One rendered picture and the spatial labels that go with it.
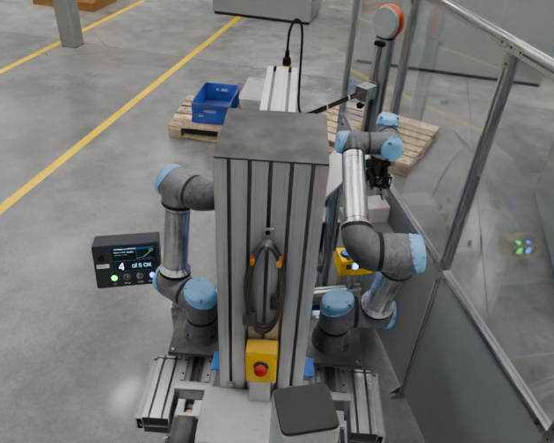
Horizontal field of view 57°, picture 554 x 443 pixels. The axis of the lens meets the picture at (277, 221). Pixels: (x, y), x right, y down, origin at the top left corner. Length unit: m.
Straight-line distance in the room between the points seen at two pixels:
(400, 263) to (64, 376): 2.34
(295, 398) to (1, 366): 3.16
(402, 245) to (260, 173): 0.57
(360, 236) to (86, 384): 2.18
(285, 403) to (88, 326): 3.17
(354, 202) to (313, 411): 1.17
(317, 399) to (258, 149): 0.75
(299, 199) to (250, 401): 0.71
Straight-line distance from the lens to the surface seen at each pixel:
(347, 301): 1.85
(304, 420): 0.44
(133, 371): 3.28
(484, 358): 2.33
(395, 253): 1.50
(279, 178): 1.11
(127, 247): 2.12
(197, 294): 1.85
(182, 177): 1.70
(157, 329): 3.46
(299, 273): 1.27
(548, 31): 7.89
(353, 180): 1.61
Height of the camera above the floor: 2.57
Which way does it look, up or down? 37 degrees down
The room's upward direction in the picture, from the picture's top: 3 degrees clockwise
